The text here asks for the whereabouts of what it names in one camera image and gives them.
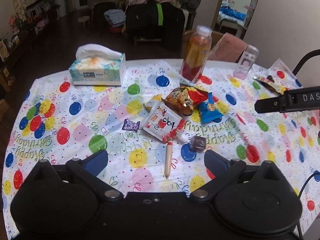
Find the dark plum candy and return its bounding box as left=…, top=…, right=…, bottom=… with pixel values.
left=189, top=135, right=207, bottom=152

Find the sausage stick snack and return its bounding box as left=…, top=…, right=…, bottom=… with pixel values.
left=164, top=140, right=172, bottom=179

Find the blue cookie packet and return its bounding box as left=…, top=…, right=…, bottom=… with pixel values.
left=199, top=93, right=223, bottom=124

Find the small purple candy wrapper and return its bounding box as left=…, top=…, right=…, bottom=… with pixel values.
left=122, top=119, right=140, bottom=132

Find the white red snack packet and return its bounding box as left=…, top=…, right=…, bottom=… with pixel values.
left=139, top=101, right=185, bottom=144

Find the red yellow chip bag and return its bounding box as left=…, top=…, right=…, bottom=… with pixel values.
left=164, top=86, right=208, bottom=116

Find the yellow triangular snack packet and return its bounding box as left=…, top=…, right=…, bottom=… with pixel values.
left=144, top=94, right=162, bottom=112

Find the opened wrapper on tablecloth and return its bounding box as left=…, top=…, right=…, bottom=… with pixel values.
left=253, top=75, right=289, bottom=95

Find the silver desk lamp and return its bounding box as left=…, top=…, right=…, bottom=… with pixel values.
left=292, top=48, right=320, bottom=75

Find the clear pink plastic case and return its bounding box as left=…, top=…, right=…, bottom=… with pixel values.
left=233, top=44, right=259, bottom=80

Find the balloon birthday tablecloth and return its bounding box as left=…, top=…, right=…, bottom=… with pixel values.
left=2, top=60, right=319, bottom=239

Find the orange juice bottle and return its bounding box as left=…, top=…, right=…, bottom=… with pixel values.
left=180, top=25, right=212, bottom=83

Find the tissue box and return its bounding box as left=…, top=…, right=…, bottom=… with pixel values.
left=69, top=43, right=126, bottom=86

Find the wooden chair far side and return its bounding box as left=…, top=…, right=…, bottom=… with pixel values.
left=180, top=29, right=223, bottom=59

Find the black bag green stripe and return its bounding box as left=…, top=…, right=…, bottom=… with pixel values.
left=126, top=0, right=185, bottom=47

